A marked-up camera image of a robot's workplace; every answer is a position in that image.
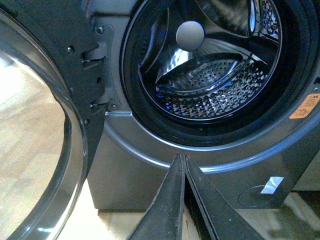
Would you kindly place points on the dark grey washing machine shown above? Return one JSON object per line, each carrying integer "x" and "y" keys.
{"x": 216, "y": 80}

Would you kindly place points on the white tape sticker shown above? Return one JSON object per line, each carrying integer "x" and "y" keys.
{"x": 272, "y": 184}

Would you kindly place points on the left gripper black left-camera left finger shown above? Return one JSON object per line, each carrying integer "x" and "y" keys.
{"x": 163, "y": 220}

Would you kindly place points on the orange warning sticker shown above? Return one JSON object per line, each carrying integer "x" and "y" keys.
{"x": 306, "y": 106}

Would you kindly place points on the round washing machine door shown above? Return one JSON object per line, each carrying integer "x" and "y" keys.
{"x": 52, "y": 82}

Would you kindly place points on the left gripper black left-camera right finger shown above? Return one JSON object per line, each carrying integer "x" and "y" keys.
{"x": 213, "y": 217}

